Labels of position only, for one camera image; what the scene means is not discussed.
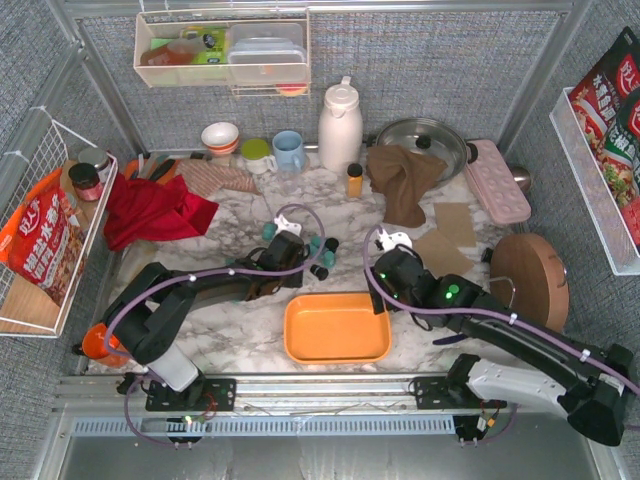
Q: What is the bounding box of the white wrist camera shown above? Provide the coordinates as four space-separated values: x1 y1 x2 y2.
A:
273 214 302 236
374 228 413 252

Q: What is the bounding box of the green lid white cup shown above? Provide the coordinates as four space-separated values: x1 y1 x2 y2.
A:
241 138 277 175

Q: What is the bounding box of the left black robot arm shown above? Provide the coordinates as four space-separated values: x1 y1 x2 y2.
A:
102 231 309 393

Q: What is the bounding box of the blue mug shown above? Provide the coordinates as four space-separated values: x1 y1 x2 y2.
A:
272 130 307 173

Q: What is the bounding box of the tan scouring pad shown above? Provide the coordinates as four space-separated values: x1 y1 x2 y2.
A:
413 229 474 278
434 203 476 248

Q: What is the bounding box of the purple handled knife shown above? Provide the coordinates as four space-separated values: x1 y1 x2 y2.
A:
432 334 467 346

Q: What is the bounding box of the orange spice bottle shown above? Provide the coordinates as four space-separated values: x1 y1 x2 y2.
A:
346 163 363 198

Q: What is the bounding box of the black small lid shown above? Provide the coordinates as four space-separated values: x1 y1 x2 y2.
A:
481 248 493 263

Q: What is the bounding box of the brown cloth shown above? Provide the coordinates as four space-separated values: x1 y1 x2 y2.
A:
366 145 447 228

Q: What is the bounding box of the clear plastic food container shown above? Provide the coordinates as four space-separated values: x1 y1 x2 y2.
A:
226 22 307 85

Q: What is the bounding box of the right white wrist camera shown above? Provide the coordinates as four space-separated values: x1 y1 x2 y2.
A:
374 228 413 252

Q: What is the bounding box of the white wire wall basket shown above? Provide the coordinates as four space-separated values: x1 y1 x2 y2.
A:
1 107 119 338

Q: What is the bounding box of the red seasoning packet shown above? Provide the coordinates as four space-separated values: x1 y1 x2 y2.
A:
568 26 639 245

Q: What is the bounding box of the red snack bag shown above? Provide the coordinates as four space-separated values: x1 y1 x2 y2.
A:
1 168 85 306

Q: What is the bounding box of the white orange striped bowl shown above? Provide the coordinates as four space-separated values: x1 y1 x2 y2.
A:
201 122 239 156

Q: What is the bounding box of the right white wall basket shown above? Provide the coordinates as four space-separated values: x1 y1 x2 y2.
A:
549 87 639 276

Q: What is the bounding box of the black coffee capsule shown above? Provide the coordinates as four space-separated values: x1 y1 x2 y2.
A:
310 264 329 281
325 237 340 253

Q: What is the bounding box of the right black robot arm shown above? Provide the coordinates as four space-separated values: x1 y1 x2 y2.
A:
364 245 639 447

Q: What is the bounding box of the cream wall shelf basket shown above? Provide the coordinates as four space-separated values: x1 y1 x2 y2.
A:
133 9 311 95

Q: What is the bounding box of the striped beige cloth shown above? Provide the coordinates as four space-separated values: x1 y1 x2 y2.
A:
176 159 261 198

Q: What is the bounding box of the white thermos jug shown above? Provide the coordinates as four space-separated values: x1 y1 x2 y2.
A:
318 76 363 174

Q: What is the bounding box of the red cloth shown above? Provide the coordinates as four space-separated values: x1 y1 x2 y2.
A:
104 174 219 252

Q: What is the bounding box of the round wooden board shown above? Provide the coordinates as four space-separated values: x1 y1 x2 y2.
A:
489 233 569 332

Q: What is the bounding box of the silver lid glass jar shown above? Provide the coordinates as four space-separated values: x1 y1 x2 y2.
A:
78 147 110 172

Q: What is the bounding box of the pink egg tray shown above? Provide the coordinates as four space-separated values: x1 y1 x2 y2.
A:
464 139 531 225

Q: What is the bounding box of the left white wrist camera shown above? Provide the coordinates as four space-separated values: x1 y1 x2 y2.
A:
273 214 302 236

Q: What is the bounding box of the orange plastic tray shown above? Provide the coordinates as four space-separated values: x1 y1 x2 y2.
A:
283 292 392 364

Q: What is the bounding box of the orange cup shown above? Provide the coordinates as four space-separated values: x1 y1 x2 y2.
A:
81 323 129 368

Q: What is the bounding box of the steel pot with lid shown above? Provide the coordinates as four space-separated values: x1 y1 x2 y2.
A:
367 118 479 188

